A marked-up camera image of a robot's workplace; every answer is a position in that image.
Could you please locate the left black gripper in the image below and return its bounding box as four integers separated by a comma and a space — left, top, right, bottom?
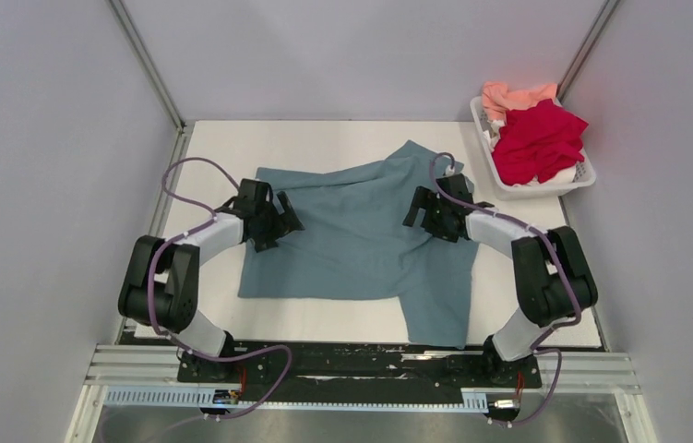
251, 192, 304, 253

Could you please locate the teal blue t-shirt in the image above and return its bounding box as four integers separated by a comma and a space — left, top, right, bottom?
238, 141, 478, 348

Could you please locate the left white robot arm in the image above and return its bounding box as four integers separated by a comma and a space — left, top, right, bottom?
117, 179, 304, 382

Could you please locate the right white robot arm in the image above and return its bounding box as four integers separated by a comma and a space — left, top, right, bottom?
403, 174, 598, 386

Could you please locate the peach orange t-shirt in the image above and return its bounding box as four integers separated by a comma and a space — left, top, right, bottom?
482, 81, 558, 121

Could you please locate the red t-shirt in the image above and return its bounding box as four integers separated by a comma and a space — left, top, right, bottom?
492, 99, 589, 186

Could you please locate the white plastic laundry basket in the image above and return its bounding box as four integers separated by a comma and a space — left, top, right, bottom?
470, 96, 596, 201

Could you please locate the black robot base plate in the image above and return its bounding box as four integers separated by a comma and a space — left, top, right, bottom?
116, 329, 604, 425

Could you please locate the right aluminium frame post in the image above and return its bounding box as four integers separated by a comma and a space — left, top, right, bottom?
556, 0, 623, 102

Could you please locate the aluminium frame post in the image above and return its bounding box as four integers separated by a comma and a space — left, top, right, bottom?
106, 0, 185, 132
556, 0, 623, 102

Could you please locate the left aluminium frame post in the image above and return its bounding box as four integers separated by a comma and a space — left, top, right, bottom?
106, 0, 185, 132

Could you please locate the white slotted cable duct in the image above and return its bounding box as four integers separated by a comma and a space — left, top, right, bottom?
103, 386, 489, 413

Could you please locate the aluminium front rail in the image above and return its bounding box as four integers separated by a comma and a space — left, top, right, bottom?
86, 342, 641, 394

